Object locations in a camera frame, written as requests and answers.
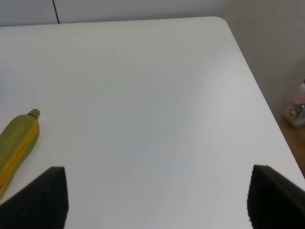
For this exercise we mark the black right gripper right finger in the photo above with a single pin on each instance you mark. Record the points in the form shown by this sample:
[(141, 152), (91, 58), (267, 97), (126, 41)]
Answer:
[(273, 201)]

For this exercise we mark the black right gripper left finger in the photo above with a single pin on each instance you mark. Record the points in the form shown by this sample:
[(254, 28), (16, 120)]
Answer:
[(42, 204)]

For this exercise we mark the corn cob with green husk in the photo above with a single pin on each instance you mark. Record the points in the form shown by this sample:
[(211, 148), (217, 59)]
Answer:
[(16, 142)]

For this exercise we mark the clear plastic container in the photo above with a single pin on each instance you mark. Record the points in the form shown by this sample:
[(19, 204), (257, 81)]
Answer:
[(295, 113)]

